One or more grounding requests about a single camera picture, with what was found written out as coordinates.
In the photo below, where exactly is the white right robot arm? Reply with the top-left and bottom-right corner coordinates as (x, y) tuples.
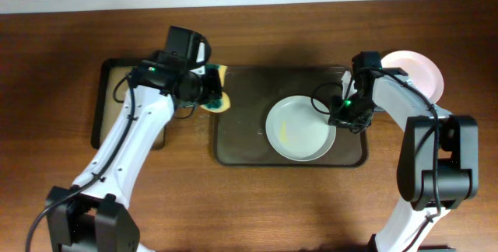
(331, 67), (479, 251)

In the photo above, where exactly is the green yellow sponge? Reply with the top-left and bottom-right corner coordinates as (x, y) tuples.
(198, 64), (230, 114)

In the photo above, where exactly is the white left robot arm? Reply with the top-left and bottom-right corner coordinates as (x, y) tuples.
(44, 61), (230, 251)

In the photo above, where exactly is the pink plate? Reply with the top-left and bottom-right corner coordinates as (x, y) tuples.
(381, 51), (444, 103)

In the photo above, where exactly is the dark brown serving tray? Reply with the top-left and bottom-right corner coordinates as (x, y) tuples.
(213, 66), (368, 168)

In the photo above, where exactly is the light grey plate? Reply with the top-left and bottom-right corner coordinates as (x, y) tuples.
(265, 95), (337, 163)

